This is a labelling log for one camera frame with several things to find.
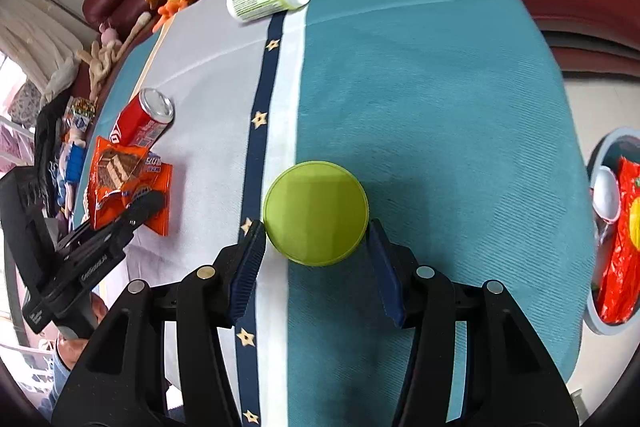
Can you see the person's left hand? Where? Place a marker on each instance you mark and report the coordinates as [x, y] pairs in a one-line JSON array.
[[70, 352]]

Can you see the red soda can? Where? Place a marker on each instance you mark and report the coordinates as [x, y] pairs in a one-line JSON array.
[[140, 122]]

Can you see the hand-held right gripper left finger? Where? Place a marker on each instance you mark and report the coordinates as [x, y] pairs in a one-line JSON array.
[[247, 267]]

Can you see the colourful doll toy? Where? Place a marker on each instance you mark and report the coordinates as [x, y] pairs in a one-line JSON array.
[[75, 147]]

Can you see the beige long-limbed plush toy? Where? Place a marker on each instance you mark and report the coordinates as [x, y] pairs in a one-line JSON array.
[[102, 62]]

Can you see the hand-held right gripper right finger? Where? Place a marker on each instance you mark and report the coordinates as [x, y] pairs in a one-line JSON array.
[[387, 272]]

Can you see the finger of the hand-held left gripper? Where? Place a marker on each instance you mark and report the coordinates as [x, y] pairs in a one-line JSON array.
[[145, 207]]

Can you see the round blue-grey bin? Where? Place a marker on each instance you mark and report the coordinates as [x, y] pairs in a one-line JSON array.
[[592, 312]]

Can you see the white curtain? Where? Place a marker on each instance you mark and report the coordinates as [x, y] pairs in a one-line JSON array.
[[30, 32]]

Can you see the orange snack packet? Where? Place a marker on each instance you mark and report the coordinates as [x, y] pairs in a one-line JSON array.
[[120, 172]]

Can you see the lime green round container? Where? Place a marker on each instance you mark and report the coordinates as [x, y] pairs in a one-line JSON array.
[[315, 212]]

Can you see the red orange snack bag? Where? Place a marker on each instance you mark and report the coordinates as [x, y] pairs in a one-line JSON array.
[[622, 267]]

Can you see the teal white tablecloth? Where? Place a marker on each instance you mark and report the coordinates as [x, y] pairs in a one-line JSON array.
[[425, 107]]

